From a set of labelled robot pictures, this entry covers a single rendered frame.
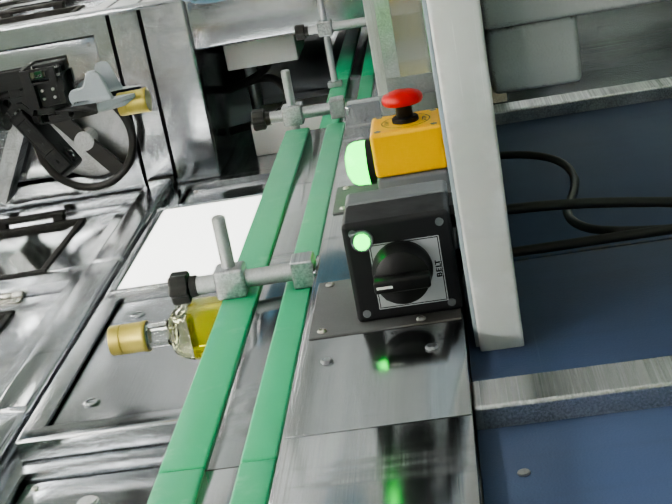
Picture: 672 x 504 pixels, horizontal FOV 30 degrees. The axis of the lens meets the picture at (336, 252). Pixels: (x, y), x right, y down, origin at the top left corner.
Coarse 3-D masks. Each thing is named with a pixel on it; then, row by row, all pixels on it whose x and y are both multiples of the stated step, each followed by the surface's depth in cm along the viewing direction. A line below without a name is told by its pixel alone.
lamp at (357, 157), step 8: (352, 144) 122; (360, 144) 122; (368, 144) 122; (352, 152) 121; (360, 152) 121; (368, 152) 121; (352, 160) 121; (360, 160) 121; (368, 160) 121; (352, 168) 121; (360, 168) 121; (368, 168) 121; (352, 176) 122; (360, 176) 122; (368, 176) 122; (376, 176) 122; (360, 184) 123
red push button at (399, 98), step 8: (408, 88) 121; (384, 96) 120; (392, 96) 120; (400, 96) 119; (408, 96) 119; (416, 96) 119; (384, 104) 120; (392, 104) 119; (400, 104) 119; (408, 104) 119; (400, 112) 121; (408, 112) 121
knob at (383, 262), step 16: (384, 256) 91; (400, 256) 90; (416, 256) 90; (384, 272) 90; (400, 272) 90; (416, 272) 90; (432, 272) 92; (384, 288) 90; (400, 288) 90; (416, 288) 89
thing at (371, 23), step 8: (368, 0) 163; (368, 8) 164; (368, 16) 164; (368, 24) 164; (376, 24) 165; (368, 32) 165; (376, 32) 166; (376, 40) 166; (376, 48) 165; (376, 56) 166; (376, 64) 166; (376, 72) 166; (384, 72) 167; (376, 80) 167; (384, 80) 168; (384, 88) 168
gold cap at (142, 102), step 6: (132, 90) 180; (138, 90) 179; (144, 90) 179; (138, 96) 178; (144, 96) 178; (150, 96) 182; (132, 102) 179; (138, 102) 179; (144, 102) 178; (150, 102) 182; (120, 108) 179; (126, 108) 179; (132, 108) 179; (138, 108) 179; (144, 108) 179; (150, 108) 181; (120, 114) 180; (126, 114) 180
